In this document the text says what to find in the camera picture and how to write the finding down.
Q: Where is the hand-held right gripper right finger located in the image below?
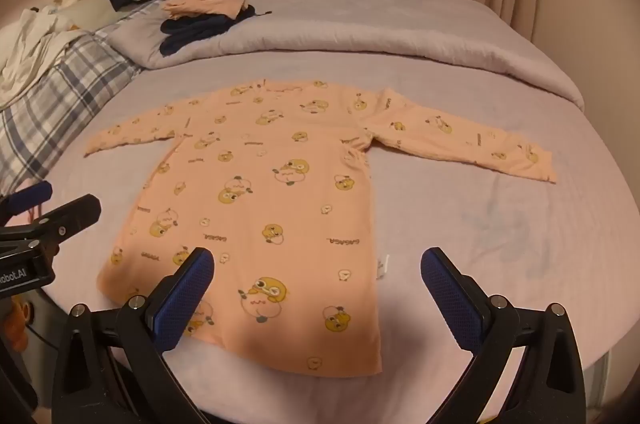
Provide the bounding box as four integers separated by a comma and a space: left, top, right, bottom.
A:
420, 246, 586, 424

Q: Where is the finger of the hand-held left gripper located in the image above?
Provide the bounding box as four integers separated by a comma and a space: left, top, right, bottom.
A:
0, 180, 54, 225
0, 194, 103, 255

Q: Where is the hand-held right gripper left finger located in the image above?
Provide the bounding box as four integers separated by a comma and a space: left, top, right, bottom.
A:
52, 246, 216, 424

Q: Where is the peach cartoon print shirt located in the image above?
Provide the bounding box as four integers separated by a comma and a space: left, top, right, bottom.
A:
82, 78, 558, 377

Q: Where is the orange toy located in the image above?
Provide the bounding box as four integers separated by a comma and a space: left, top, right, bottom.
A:
0, 291, 33, 347

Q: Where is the bed with lilac sheet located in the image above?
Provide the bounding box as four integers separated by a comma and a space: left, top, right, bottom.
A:
0, 0, 640, 424

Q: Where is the blue plaid blanket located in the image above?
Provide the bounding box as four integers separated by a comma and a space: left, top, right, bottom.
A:
0, 0, 171, 195

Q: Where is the white crumpled cloth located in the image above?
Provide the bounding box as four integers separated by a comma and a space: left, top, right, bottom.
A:
0, 0, 96, 110

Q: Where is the dark navy garment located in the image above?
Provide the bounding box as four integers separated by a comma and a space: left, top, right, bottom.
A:
159, 4, 273, 56

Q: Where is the folded peach garment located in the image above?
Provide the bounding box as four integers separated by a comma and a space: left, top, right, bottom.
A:
161, 0, 248, 21

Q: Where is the lilac folded duvet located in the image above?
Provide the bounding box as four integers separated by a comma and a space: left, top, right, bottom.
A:
107, 0, 586, 112

